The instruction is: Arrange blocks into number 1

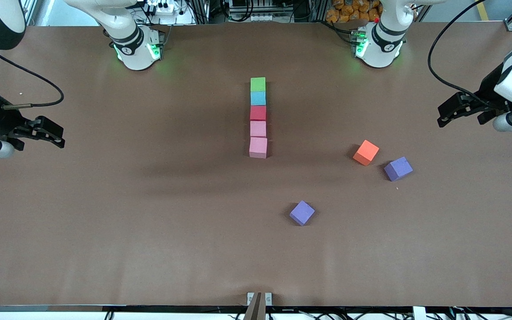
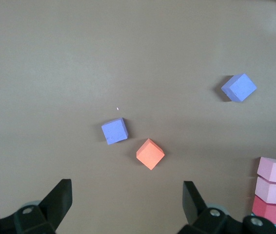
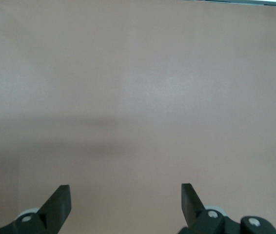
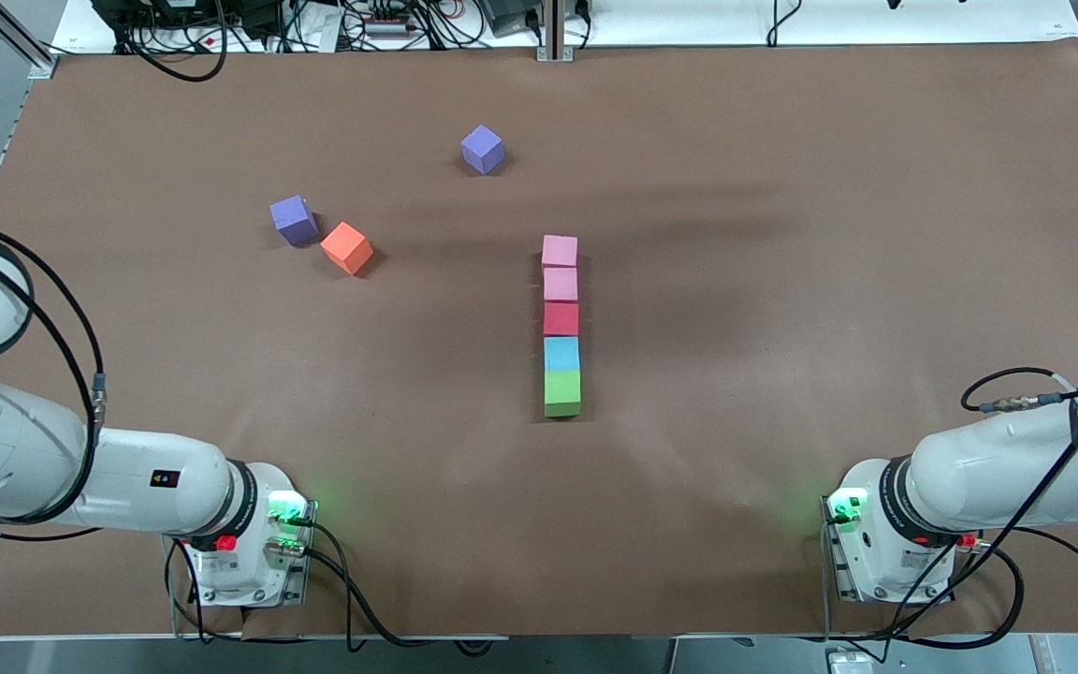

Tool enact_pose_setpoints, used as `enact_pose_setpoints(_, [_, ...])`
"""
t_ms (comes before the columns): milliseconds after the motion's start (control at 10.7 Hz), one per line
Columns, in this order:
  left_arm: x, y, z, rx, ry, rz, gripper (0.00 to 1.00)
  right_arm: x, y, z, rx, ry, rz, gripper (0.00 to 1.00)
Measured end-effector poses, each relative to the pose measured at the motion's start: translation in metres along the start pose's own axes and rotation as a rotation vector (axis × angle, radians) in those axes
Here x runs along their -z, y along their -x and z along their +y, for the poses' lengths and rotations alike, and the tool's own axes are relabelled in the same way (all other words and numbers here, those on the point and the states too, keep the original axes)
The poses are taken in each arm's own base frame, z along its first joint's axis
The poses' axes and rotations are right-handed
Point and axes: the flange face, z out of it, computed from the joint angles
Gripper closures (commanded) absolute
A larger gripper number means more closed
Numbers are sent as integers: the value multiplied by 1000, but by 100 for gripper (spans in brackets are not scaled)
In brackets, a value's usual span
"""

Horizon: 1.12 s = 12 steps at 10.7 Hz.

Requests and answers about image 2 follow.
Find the orange foam cube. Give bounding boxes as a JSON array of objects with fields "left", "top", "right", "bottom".
[{"left": 136, "top": 138, "right": 165, "bottom": 171}]

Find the purple foam cube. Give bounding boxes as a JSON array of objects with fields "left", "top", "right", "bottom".
[
  {"left": 101, "top": 117, "right": 129, "bottom": 146},
  {"left": 220, "top": 73, "right": 257, "bottom": 102}
]

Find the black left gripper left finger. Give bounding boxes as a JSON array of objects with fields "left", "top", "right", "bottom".
[{"left": 0, "top": 179, "right": 73, "bottom": 234}]

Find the light pink foam cube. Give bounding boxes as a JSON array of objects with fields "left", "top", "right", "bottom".
[
  {"left": 256, "top": 156, "right": 276, "bottom": 185},
  {"left": 254, "top": 175, "right": 276, "bottom": 206}
]

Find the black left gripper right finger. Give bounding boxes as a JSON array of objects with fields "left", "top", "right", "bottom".
[{"left": 178, "top": 180, "right": 276, "bottom": 234}]

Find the red foam cube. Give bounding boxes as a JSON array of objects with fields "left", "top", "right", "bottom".
[{"left": 251, "top": 195, "right": 276, "bottom": 225}]

